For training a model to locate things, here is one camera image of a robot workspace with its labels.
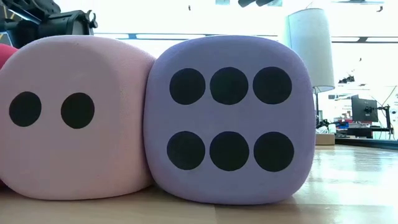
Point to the black monitor stand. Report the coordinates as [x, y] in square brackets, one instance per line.
[387, 121]

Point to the large pink foam die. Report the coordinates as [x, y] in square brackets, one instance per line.
[93, 155]

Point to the large purple foam die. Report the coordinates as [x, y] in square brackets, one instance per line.
[230, 118]

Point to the large red foam die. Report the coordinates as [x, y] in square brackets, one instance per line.
[6, 53]

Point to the black aluminium table frame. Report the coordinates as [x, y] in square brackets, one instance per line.
[367, 143]

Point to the black computer monitor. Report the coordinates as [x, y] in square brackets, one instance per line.
[364, 109]

